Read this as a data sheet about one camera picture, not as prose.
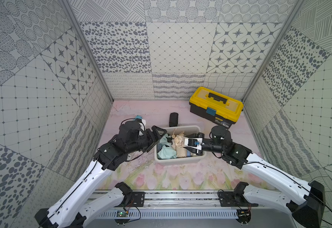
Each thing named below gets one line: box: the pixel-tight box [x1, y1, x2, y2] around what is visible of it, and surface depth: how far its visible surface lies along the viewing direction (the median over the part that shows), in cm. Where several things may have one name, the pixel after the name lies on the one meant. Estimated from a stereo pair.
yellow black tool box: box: [188, 86, 244, 129], surface depth 99 cm
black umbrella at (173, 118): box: [168, 112, 179, 127], surface depth 107 cm
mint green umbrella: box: [157, 133, 177, 160], surface depth 79 cm
